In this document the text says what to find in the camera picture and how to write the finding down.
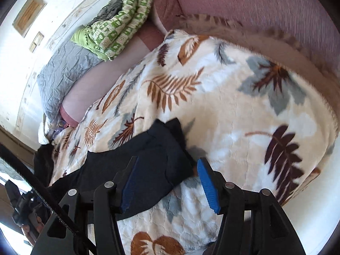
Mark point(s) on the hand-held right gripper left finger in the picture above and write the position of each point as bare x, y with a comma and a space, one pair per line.
129, 188

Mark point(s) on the green patterned quilt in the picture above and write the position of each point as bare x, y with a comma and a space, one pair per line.
124, 21

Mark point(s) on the dark cloth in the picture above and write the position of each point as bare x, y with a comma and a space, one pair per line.
43, 164

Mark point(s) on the grey quilted pillow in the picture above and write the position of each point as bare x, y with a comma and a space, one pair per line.
63, 71

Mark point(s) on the leaf print fleece blanket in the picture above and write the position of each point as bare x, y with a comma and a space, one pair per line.
225, 106

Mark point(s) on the grey garment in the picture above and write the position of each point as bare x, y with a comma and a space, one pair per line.
110, 8

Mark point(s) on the pink bed sheet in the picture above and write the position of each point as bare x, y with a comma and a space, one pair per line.
106, 71

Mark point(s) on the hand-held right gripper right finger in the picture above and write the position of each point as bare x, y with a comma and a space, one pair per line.
208, 186

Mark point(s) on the black pants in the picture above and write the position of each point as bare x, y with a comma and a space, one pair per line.
156, 154

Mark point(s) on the wall switch plate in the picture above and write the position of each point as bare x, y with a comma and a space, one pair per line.
36, 42

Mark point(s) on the framed wall picture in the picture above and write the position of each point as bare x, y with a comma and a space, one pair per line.
29, 13

